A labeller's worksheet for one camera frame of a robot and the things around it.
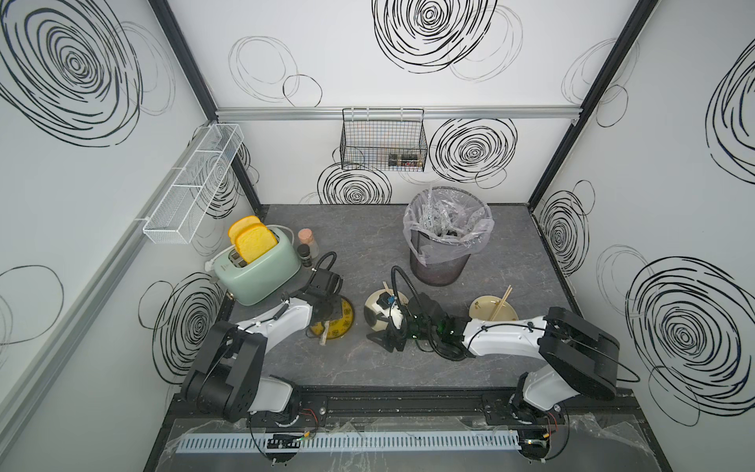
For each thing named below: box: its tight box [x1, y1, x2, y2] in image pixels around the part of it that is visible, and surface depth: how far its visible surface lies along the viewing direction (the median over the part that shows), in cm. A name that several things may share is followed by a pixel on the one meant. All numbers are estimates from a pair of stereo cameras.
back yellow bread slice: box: [228, 215, 262, 246], surface depth 86 cm
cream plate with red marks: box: [468, 295, 520, 321], surface depth 93 cm
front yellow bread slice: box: [235, 223, 279, 265], surface depth 86 cm
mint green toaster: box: [213, 226, 302, 306], surface depth 86 cm
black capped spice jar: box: [296, 243, 313, 268], surface depth 98 cm
